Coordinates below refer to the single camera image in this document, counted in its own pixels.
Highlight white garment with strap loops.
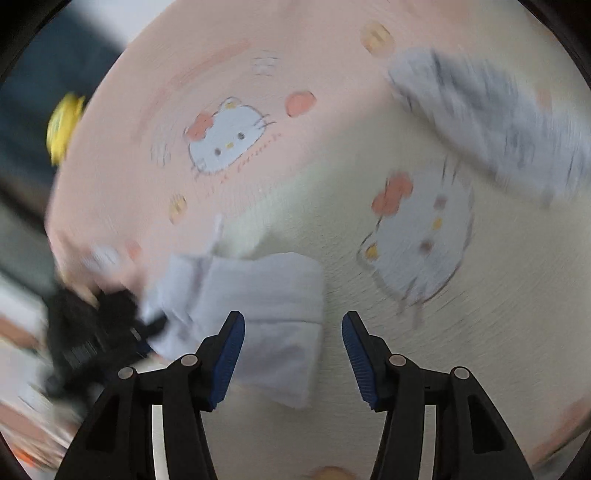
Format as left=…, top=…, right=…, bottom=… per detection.
left=139, top=215, right=227, bottom=358

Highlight dark teal cloth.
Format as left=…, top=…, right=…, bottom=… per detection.
left=0, top=9, right=132, bottom=185

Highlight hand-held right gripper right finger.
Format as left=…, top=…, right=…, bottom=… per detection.
left=342, top=311, right=532, bottom=480

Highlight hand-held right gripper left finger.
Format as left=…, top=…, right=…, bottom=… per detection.
left=58, top=311, right=245, bottom=480

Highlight yellow plush toy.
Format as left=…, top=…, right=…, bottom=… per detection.
left=46, top=92, right=87, bottom=167

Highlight light blue printed shorts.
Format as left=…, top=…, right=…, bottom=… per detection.
left=387, top=48, right=591, bottom=209

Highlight pink and cream printed blanket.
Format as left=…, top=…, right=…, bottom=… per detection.
left=48, top=0, right=591, bottom=480

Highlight white navy trimmed t-shirt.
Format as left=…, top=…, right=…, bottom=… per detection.
left=187, top=251, right=325, bottom=411

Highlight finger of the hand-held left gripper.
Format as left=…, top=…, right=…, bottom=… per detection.
left=131, top=313, right=168, bottom=344

